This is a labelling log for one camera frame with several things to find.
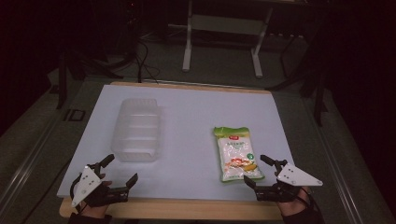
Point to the person's right hand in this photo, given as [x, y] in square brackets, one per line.
[294, 206]

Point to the white metal stand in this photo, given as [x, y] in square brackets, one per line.
[257, 62]

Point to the black floor bracket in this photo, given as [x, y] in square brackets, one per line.
[74, 115]

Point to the metal floor rail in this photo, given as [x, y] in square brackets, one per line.
[339, 174]
[28, 165]

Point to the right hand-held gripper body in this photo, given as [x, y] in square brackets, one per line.
[294, 177]

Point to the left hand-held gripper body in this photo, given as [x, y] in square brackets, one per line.
[87, 183]

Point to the wooden table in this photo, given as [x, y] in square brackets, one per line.
[174, 210]

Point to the white table mat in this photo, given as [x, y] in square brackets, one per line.
[186, 124]

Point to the person's left hand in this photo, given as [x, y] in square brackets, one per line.
[96, 211]

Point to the black stand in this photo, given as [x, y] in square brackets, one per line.
[61, 81]
[319, 99]

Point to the green and white snack packet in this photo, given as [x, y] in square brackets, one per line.
[238, 155]

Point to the clear plastic container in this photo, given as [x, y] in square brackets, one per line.
[137, 130]

